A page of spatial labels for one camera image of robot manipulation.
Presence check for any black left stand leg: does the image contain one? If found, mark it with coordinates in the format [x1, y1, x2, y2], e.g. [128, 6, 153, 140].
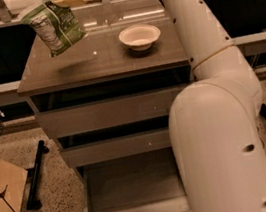
[26, 140, 49, 211]

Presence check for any grey open bottom drawer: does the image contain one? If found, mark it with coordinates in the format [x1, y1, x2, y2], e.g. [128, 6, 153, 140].
[83, 148, 192, 212]

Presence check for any grey top drawer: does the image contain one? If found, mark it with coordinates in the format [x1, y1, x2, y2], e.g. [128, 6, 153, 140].
[31, 66, 191, 138]

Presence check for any green jalapeno chip bag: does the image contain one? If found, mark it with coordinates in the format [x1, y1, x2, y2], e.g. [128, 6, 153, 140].
[18, 1, 86, 57]

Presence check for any grey middle drawer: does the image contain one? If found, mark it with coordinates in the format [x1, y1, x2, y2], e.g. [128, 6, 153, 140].
[58, 115, 171, 168]

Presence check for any white paper bowl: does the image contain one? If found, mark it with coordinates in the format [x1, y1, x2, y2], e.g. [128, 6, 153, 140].
[118, 24, 161, 52]

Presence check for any grey drawer cabinet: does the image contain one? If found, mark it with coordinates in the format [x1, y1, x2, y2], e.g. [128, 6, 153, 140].
[18, 0, 191, 212]

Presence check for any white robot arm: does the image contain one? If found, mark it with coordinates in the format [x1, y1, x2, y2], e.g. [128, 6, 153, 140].
[61, 0, 266, 212]

